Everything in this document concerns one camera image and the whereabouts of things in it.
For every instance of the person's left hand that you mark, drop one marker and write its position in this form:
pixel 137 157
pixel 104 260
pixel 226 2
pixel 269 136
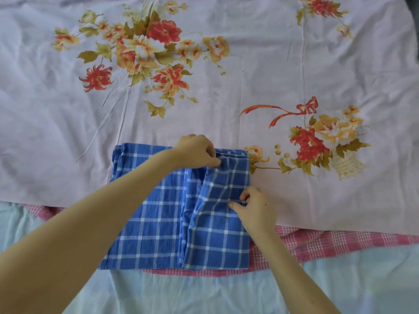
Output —
pixel 195 152

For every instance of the person's right hand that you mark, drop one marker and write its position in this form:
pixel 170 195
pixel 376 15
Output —
pixel 255 211

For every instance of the blue checked cloth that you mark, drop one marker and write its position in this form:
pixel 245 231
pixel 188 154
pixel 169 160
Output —
pixel 157 219

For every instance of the pink gingham sheet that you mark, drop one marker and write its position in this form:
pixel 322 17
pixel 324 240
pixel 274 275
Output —
pixel 327 244

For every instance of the person's left forearm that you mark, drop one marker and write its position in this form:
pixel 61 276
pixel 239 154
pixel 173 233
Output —
pixel 78 245

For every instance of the person's right forearm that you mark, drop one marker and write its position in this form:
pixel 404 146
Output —
pixel 294 278

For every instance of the white bed sheet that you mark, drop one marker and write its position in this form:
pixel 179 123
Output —
pixel 366 284

